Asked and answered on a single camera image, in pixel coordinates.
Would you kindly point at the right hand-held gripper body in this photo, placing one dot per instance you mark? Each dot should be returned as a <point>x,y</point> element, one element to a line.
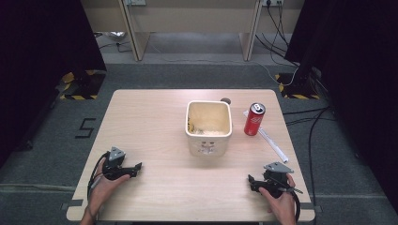
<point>275,179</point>

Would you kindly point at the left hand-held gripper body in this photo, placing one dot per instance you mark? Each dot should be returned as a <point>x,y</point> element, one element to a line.
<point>113,162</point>

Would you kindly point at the person's left hand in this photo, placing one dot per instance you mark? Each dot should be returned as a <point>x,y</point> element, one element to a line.
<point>104,187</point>

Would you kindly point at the person's right hand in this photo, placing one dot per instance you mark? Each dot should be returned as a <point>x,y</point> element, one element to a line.
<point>281,206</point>

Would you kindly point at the grey tape strip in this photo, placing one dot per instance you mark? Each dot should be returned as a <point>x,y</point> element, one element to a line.
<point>73,203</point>
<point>313,207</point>

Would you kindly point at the red drink can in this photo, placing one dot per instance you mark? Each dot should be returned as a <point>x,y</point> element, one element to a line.
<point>254,120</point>

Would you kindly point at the cream square plastic bin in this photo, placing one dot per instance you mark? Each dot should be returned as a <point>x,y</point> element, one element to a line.
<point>209,126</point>

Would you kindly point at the hazard striped stand base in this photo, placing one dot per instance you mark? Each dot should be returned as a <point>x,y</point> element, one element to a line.
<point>297,90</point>
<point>82,86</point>

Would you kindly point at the dark curtain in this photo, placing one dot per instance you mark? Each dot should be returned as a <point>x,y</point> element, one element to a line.
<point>37,62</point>
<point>359,78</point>

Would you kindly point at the beige desk leg panel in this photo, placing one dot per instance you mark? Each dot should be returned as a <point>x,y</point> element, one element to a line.
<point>137,37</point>
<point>250,37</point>

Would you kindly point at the white wall socket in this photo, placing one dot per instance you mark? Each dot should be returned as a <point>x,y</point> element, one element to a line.
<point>272,2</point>
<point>135,2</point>

